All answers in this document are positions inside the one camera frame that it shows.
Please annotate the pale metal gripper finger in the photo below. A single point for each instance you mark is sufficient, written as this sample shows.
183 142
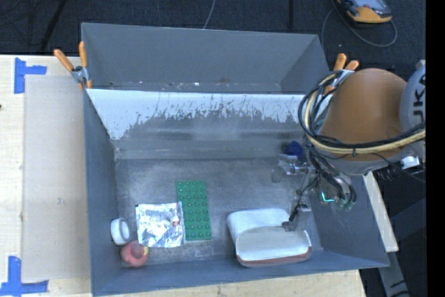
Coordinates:
290 170
299 219

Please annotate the blue round object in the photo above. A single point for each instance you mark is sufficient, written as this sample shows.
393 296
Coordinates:
293 148

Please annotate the white case with brown edge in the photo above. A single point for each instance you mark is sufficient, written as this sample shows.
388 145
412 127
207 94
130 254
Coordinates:
271 243

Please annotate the grey metal bin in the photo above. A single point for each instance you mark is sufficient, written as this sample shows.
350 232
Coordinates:
208 167

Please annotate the dark green flat block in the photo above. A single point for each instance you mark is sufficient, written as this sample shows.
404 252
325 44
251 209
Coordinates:
194 208

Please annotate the silver foil packet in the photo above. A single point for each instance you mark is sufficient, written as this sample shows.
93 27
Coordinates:
158 226

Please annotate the white tape roll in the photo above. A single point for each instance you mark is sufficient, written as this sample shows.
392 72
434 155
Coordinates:
120 231

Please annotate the pale cardboard board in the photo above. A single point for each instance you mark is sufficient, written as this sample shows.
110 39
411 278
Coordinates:
52 167

